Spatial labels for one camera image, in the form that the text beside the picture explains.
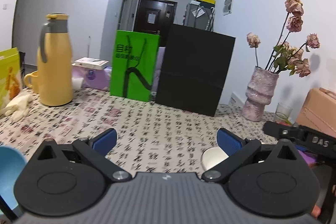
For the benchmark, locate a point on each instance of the white bowl with black rim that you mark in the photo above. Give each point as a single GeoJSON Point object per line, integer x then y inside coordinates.
{"type": "Point", "coordinates": [214, 157]}

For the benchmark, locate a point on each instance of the wall poster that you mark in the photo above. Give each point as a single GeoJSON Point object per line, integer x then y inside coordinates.
{"type": "Point", "coordinates": [228, 3]}

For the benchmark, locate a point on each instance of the clear plastic pouch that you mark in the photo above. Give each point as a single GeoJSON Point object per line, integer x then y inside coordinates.
{"type": "Point", "coordinates": [198, 12]}

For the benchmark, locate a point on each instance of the black folding chair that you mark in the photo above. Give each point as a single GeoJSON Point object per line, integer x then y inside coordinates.
{"type": "Point", "coordinates": [22, 58]}

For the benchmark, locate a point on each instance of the pink textured vase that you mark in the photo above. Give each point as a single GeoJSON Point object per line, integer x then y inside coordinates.
{"type": "Point", "coordinates": [258, 92]}

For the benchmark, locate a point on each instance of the printed tablecloth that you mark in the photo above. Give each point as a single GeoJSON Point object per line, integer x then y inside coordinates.
{"type": "Point", "coordinates": [131, 129]}

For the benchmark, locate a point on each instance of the black paper bag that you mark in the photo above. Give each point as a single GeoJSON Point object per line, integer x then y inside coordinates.
{"type": "Point", "coordinates": [194, 69]}

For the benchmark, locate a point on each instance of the pink hard case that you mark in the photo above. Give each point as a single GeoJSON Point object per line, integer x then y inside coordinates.
{"type": "Point", "coordinates": [320, 108]}

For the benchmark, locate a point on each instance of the grey interior door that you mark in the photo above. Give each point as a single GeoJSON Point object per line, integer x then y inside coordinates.
{"type": "Point", "coordinates": [127, 8]}

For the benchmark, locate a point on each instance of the white wall socket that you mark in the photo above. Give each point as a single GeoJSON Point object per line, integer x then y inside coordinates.
{"type": "Point", "coordinates": [233, 99]}

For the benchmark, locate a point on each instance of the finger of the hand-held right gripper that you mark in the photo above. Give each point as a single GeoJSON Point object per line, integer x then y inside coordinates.
{"type": "Point", "coordinates": [275, 130]}

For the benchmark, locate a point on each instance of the white rubber glove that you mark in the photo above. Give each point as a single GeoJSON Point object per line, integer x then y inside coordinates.
{"type": "Point", "coordinates": [18, 106]}

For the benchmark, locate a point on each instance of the dried pink roses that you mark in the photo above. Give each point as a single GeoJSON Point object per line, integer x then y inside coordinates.
{"type": "Point", "coordinates": [291, 50]}

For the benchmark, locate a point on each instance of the purple tissue pack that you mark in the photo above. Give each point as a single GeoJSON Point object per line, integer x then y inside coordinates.
{"type": "Point", "coordinates": [92, 77]}

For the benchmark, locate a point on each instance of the yellow mug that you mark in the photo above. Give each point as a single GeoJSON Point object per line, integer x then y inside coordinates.
{"type": "Point", "coordinates": [32, 81]}

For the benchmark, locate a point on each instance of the white flat box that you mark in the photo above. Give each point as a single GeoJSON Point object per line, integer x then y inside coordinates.
{"type": "Point", "coordinates": [90, 61]}

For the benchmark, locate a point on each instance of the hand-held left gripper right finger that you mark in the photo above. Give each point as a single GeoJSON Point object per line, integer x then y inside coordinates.
{"type": "Point", "coordinates": [229, 141]}

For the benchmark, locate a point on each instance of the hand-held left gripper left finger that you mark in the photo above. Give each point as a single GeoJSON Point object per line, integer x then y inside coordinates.
{"type": "Point", "coordinates": [105, 140]}

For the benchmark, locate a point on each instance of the green paper bag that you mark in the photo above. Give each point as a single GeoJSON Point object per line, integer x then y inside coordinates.
{"type": "Point", "coordinates": [134, 69]}

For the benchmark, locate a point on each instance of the yellow thermos jug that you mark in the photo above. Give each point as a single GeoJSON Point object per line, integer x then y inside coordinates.
{"type": "Point", "coordinates": [53, 69]}

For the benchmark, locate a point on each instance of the white paper tissue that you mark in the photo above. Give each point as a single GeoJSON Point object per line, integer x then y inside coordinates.
{"type": "Point", "coordinates": [77, 83]}

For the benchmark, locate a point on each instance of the grey refrigerator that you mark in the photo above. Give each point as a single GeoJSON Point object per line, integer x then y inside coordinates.
{"type": "Point", "coordinates": [199, 22]}

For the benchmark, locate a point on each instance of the blue bowl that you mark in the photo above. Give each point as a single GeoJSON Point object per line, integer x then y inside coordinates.
{"type": "Point", "coordinates": [11, 176]}

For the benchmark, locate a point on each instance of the yellow-green snack box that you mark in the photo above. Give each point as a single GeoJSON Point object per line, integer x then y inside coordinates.
{"type": "Point", "coordinates": [10, 77]}

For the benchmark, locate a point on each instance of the clear glass cup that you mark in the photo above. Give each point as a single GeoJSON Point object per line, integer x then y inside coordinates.
{"type": "Point", "coordinates": [283, 111]}

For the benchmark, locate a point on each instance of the dark entrance door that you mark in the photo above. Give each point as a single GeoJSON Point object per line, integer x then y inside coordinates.
{"type": "Point", "coordinates": [155, 16]}

